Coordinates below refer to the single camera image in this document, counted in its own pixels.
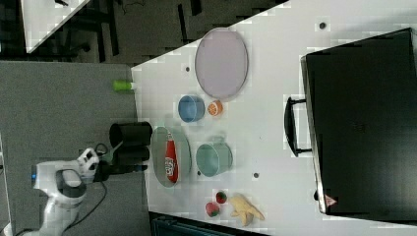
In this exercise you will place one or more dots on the small black cylinder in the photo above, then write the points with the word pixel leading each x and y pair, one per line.
pixel 130 155

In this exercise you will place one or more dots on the dark red plush strawberry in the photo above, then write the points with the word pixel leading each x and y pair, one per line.
pixel 221 197

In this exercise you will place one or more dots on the green marker cap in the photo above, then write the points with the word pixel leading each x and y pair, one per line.
pixel 120 85

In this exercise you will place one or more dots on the green cup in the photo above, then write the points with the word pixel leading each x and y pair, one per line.
pixel 215 157

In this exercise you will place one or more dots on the green oval strainer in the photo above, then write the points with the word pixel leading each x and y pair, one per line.
pixel 159 144

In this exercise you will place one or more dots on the red plush ketchup bottle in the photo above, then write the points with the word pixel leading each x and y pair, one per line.
pixel 171 165

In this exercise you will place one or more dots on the orange slice toy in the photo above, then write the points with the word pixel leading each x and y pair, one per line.
pixel 215 108

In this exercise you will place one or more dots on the yellow plush banana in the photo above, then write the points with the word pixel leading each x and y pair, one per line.
pixel 243 209

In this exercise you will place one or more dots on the pink plush strawberry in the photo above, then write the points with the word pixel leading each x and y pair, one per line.
pixel 212 209

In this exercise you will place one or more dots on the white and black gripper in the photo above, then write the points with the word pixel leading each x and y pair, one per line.
pixel 93 168

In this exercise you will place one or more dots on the black toaster oven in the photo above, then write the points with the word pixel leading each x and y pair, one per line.
pixel 361 101

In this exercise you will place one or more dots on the grey round plate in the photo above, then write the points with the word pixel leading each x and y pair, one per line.
pixel 221 63

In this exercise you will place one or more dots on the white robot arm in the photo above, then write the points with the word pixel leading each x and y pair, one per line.
pixel 64 182

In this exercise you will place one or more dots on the large black cylinder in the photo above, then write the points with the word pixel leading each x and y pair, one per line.
pixel 130 134

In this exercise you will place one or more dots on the blue bowl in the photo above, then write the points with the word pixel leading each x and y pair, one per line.
pixel 191 108

